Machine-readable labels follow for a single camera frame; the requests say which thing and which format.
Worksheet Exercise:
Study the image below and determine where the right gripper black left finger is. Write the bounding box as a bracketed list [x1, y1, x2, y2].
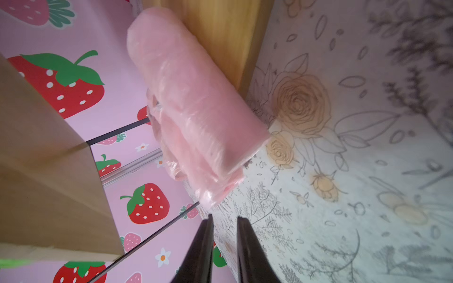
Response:
[171, 215, 214, 283]

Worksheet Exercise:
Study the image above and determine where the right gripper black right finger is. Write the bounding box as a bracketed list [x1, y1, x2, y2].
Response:
[237, 217, 281, 283]

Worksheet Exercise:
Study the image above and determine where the pink trash bag roll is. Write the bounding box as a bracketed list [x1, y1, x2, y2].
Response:
[146, 88, 245, 209]
[126, 6, 271, 178]

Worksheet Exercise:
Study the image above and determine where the wooden shelf black metal frame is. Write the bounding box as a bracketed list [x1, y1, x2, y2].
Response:
[0, 0, 275, 283]

